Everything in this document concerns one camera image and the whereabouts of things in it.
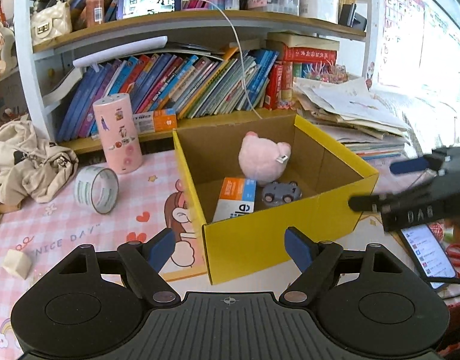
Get usmile toothpaste box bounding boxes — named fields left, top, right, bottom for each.
left=212, top=177, right=257, bottom=223

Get stack of papers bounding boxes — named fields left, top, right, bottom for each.
left=294, top=78, right=411, bottom=161

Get beige cloth bag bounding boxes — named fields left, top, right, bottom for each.
left=0, top=120, right=79, bottom=206

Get smartphone on shelf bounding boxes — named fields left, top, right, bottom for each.
left=116, top=0, right=182, bottom=20

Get white shelf lamp bar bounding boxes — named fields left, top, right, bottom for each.
left=73, top=36, right=167, bottom=68

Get pink plush toy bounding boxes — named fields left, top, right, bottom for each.
left=238, top=131, right=291, bottom=186

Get wooden bookshelf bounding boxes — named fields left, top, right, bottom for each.
left=14, top=0, right=366, bottom=140

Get orange small box on shelf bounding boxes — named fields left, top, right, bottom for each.
left=133, top=109, right=177, bottom=134

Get white eraser block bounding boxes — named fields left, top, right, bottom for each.
left=1, top=250, right=32, bottom=280

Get pink cartoon desk mat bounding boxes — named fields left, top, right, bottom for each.
left=0, top=149, right=460, bottom=360

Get white pen holder box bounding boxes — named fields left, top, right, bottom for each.
left=299, top=0, right=339, bottom=24

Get alphabet wall poster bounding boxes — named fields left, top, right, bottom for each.
left=378, top=0, right=425, bottom=89

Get row of books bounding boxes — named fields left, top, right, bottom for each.
left=56, top=46, right=278, bottom=141

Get clear tape roll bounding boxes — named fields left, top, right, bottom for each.
left=74, top=166, right=119, bottom=215

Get pink cylindrical canister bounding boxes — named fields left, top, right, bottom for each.
left=93, top=94, right=143, bottom=174

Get white charging cable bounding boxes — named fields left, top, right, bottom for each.
left=181, top=0, right=263, bottom=121

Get red dictionary books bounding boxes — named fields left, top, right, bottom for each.
left=262, top=40, right=337, bottom=111

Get yellow cardboard box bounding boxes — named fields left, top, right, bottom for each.
left=173, top=115, right=378, bottom=284

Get blue grey toy car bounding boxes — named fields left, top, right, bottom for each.
left=262, top=181, right=302, bottom=206

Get white quilted mini handbag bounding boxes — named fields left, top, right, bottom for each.
left=30, top=0, right=72, bottom=46

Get black smartphone on desk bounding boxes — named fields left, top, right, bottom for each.
left=397, top=224, right=457, bottom=279

